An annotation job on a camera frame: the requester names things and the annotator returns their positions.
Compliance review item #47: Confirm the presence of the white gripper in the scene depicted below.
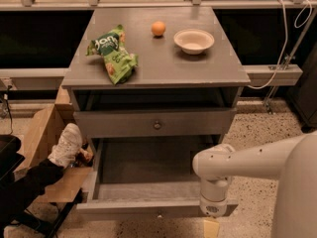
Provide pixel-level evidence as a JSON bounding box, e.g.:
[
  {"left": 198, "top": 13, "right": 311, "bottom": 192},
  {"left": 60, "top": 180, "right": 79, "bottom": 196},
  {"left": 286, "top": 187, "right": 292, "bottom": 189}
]
[{"left": 200, "top": 178, "right": 230, "bottom": 238}]

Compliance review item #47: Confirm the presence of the grey drawer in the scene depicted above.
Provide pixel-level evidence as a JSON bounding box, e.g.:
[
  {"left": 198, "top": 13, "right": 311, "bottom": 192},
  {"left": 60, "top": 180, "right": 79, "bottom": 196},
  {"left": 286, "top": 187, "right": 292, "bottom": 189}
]
[
  {"left": 75, "top": 135, "right": 240, "bottom": 222},
  {"left": 73, "top": 108, "right": 236, "bottom": 138}
]

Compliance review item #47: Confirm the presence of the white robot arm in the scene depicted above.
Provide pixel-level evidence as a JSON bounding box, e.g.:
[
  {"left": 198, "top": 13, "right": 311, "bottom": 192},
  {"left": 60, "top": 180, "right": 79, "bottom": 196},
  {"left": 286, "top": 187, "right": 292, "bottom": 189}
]
[{"left": 192, "top": 132, "right": 317, "bottom": 238}]

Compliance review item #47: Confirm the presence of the grey drawer cabinet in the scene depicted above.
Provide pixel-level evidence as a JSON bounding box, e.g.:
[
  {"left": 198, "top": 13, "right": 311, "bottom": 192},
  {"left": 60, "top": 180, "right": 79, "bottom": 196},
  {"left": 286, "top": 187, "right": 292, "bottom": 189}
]
[{"left": 60, "top": 6, "right": 252, "bottom": 144}]

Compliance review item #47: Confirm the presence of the grey top drawer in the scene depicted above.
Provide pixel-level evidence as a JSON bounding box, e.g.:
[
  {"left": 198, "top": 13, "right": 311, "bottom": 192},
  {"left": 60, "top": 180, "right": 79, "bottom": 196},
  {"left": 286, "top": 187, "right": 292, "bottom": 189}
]
[{"left": 73, "top": 108, "right": 236, "bottom": 138}]

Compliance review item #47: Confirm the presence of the cardboard box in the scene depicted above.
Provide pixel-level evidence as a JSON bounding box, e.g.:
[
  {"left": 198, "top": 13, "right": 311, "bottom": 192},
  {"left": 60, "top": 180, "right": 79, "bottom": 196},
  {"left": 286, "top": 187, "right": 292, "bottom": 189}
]
[{"left": 18, "top": 88, "right": 92, "bottom": 202}]

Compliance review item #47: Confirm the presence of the green snack bag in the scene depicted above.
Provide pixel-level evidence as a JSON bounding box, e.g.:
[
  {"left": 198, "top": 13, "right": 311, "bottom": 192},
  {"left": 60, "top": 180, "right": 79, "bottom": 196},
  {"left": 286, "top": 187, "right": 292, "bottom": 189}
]
[{"left": 86, "top": 25, "right": 138, "bottom": 85}]

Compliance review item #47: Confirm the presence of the metal stand leg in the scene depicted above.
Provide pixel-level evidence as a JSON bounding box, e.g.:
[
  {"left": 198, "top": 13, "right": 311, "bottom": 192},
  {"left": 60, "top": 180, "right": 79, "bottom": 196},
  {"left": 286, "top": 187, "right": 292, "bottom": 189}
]
[{"left": 264, "top": 8, "right": 317, "bottom": 114}]

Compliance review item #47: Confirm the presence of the white bowl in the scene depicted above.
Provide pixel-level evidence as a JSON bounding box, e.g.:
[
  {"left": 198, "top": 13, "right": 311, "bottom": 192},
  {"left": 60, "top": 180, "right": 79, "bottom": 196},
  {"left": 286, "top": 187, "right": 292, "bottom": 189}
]
[{"left": 173, "top": 29, "right": 215, "bottom": 55}]

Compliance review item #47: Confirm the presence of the black trouser leg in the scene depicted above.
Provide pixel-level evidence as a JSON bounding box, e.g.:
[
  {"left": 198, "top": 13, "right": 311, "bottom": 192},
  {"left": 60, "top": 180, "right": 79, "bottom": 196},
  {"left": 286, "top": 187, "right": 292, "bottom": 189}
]
[{"left": 0, "top": 160, "right": 63, "bottom": 229}]

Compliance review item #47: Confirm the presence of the orange fruit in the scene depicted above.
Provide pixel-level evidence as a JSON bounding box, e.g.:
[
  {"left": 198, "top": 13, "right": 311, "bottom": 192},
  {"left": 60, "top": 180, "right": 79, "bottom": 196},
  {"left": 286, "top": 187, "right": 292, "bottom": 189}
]
[{"left": 151, "top": 21, "right": 165, "bottom": 37}]

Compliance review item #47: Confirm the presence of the black chair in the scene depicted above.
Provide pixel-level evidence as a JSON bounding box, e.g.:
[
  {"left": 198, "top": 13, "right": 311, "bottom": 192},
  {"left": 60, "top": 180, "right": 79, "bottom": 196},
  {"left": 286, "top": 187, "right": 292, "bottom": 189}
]
[{"left": 0, "top": 136, "right": 82, "bottom": 231}]

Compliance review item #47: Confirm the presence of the white cable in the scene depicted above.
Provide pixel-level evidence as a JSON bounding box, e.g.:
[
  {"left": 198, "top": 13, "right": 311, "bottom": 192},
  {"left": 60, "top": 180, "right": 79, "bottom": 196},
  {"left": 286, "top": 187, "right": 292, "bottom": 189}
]
[{"left": 247, "top": 0, "right": 313, "bottom": 91}]

